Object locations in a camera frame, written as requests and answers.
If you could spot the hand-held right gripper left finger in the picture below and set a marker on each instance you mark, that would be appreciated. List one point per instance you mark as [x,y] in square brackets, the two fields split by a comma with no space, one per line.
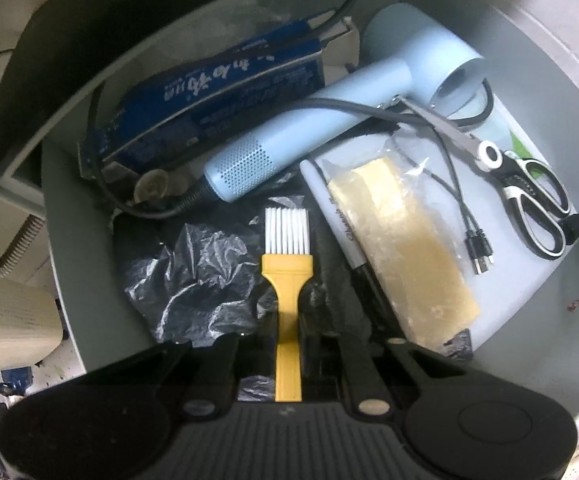
[218,367]

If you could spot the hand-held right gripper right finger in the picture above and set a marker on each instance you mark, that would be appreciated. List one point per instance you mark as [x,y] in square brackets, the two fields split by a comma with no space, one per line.
[365,375]

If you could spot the yellow silicone pastry brush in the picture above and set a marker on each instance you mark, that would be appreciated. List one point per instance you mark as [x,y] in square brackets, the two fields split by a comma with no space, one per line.
[289,310]

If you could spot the grey drawer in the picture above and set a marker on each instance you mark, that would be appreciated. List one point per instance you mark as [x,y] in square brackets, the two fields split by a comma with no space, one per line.
[534,310]

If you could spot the black plastic bag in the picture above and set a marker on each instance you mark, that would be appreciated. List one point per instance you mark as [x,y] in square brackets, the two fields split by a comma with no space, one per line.
[184,270]

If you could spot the wrapped yellowish tape roll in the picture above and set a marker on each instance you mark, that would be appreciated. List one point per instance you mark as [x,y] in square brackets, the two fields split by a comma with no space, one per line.
[409,250]

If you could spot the grey marker pen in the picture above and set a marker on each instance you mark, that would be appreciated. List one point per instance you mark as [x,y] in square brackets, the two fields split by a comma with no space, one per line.
[328,199]

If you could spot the brownish round cap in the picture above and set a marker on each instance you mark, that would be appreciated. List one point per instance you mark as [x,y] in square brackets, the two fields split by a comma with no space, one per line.
[152,185]

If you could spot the beige fabric object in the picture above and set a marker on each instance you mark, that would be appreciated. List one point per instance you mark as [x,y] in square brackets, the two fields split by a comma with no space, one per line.
[19,320]

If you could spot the black and white scissors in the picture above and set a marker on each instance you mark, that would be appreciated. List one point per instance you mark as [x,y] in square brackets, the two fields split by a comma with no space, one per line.
[489,153]

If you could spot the blue printed box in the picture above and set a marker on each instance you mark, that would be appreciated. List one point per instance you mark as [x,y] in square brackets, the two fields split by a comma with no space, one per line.
[209,110]

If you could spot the light blue hair dryer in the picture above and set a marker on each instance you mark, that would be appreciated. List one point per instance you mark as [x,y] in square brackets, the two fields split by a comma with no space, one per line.
[319,110]

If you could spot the black cabinet top panel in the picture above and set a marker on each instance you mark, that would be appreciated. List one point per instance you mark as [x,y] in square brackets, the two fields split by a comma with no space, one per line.
[69,60]

